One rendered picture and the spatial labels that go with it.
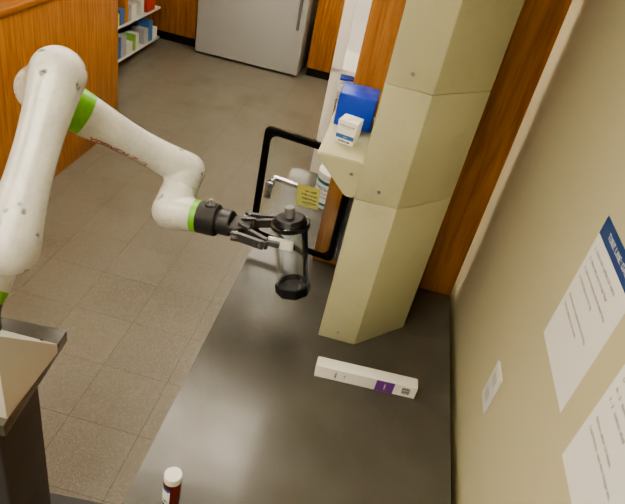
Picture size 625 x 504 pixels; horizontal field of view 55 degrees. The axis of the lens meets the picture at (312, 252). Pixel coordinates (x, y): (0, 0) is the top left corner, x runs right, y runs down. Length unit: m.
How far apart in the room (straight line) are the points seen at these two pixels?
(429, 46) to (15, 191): 0.93
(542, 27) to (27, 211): 1.33
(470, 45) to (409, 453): 0.97
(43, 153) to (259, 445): 0.82
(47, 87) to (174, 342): 1.81
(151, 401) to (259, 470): 1.39
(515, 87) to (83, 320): 2.26
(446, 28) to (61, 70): 0.83
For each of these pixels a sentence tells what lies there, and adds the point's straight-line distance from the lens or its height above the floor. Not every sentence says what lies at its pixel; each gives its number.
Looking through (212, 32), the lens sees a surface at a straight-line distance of 6.75.
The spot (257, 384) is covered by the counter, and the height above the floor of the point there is 0.94.
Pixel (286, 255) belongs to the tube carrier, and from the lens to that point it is 1.61.
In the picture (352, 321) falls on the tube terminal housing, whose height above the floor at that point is 1.02.
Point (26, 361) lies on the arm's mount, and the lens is 1.53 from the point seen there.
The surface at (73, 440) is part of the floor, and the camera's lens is 2.67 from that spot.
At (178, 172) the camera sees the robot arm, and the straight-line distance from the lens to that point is 1.72.
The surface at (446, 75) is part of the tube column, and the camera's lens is 1.39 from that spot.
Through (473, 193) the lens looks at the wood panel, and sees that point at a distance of 1.89.
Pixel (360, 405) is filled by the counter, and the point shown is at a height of 0.94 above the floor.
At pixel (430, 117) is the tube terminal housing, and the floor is 1.66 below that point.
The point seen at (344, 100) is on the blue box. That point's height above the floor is 1.58.
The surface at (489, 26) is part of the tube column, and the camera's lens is 1.43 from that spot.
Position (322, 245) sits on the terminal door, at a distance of 1.96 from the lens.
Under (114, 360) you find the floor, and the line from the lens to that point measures 2.94.
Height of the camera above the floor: 2.12
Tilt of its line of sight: 34 degrees down
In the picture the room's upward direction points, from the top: 13 degrees clockwise
